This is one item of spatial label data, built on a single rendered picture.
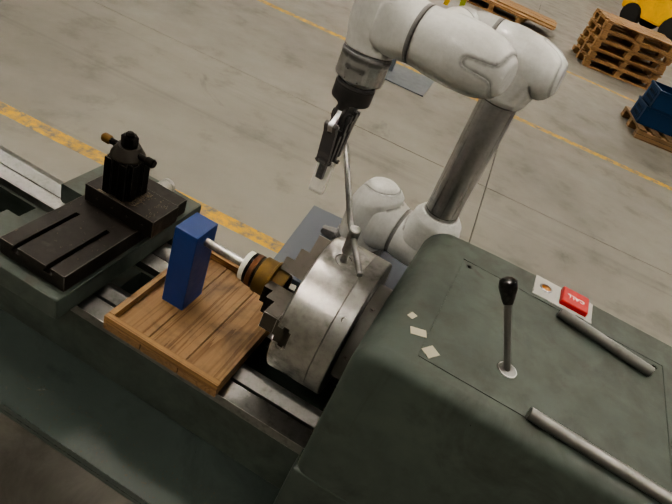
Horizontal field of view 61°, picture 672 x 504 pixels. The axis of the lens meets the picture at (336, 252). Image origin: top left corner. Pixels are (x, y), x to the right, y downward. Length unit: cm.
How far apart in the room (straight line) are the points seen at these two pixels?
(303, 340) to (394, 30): 57
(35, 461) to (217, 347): 100
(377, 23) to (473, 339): 57
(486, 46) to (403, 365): 52
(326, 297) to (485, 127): 70
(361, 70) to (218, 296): 71
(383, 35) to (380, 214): 84
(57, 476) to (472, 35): 181
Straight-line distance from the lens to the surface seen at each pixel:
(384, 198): 174
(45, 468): 219
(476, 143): 157
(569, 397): 111
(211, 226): 131
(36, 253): 140
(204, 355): 134
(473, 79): 95
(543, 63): 148
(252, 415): 129
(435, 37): 96
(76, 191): 166
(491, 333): 111
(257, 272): 123
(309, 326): 108
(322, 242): 123
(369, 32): 100
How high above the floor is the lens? 190
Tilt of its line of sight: 36 degrees down
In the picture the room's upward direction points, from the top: 23 degrees clockwise
